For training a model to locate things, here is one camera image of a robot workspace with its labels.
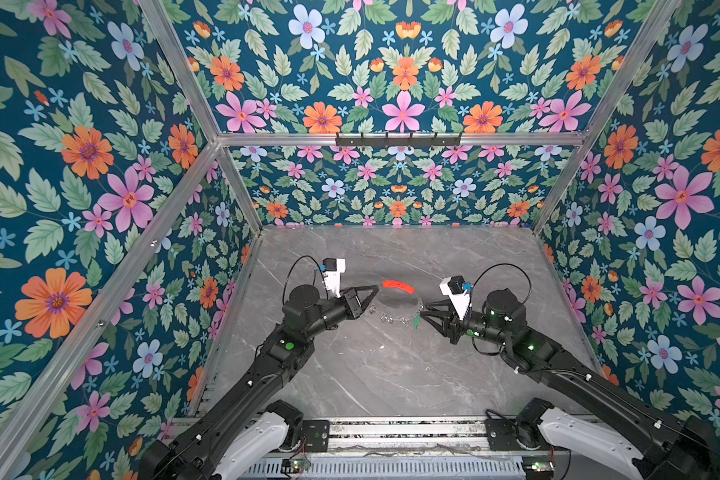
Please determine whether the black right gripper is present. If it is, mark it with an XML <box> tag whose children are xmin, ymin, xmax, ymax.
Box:
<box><xmin>420</xmin><ymin>299</ymin><xmax>511</xmax><ymax>351</ymax></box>

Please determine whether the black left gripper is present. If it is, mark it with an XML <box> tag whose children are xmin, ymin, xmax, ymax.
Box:
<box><xmin>304</xmin><ymin>282</ymin><xmax>381</xmax><ymax>341</ymax></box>

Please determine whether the metal keyring with red handle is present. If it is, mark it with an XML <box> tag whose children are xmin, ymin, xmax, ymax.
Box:
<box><xmin>369</xmin><ymin>280</ymin><xmax>423</xmax><ymax>326</ymax></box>

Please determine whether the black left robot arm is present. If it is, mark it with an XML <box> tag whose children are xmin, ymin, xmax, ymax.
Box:
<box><xmin>138</xmin><ymin>284</ymin><xmax>379</xmax><ymax>479</ymax></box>

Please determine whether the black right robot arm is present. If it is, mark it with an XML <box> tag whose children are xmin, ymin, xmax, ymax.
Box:
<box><xmin>420</xmin><ymin>289</ymin><xmax>720</xmax><ymax>479</ymax></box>

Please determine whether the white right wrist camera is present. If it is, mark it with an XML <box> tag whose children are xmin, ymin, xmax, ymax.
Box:
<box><xmin>439</xmin><ymin>275</ymin><xmax>472</xmax><ymax>321</ymax></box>

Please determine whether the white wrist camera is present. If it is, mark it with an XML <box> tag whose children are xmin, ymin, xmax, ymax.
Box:
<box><xmin>439</xmin><ymin>275</ymin><xmax>472</xmax><ymax>321</ymax></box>
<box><xmin>322</xmin><ymin>258</ymin><xmax>346</xmax><ymax>298</ymax></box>

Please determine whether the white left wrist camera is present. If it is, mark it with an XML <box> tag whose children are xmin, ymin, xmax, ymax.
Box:
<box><xmin>322</xmin><ymin>258</ymin><xmax>346</xmax><ymax>298</ymax></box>

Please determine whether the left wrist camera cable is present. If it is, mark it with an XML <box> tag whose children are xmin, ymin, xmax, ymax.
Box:
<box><xmin>281</xmin><ymin>254</ymin><xmax>325</xmax><ymax>304</ymax></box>

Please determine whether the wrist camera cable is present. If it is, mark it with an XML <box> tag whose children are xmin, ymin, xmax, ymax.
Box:
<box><xmin>467</xmin><ymin>262</ymin><xmax>533</xmax><ymax>301</ymax></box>
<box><xmin>281</xmin><ymin>254</ymin><xmax>325</xmax><ymax>304</ymax></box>

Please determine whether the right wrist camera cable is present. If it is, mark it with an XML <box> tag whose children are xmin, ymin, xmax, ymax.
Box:
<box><xmin>467</xmin><ymin>262</ymin><xmax>533</xmax><ymax>301</ymax></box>

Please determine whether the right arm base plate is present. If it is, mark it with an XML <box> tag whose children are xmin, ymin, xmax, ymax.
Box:
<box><xmin>484</xmin><ymin>417</ymin><xmax>542</xmax><ymax>451</ymax></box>

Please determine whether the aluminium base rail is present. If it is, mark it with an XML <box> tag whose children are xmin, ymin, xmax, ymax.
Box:
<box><xmin>155</xmin><ymin>415</ymin><xmax>667</xmax><ymax>480</ymax></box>

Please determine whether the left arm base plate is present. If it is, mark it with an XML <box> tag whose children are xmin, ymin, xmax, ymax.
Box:
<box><xmin>286</xmin><ymin>419</ymin><xmax>331</xmax><ymax>453</ymax></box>

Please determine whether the black wall hook rail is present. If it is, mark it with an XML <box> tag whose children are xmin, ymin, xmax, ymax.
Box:
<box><xmin>334</xmin><ymin>132</ymin><xmax>462</xmax><ymax>148</ymax></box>

